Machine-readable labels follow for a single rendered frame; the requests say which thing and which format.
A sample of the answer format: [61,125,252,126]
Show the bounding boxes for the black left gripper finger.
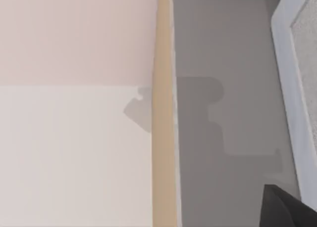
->
[260,183,317,227]

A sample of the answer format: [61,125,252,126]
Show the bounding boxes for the white rimmed speckled grey tray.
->
[270,0,317,211]

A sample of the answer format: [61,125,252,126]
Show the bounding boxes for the pale wooden strip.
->
[151,0,179,227]

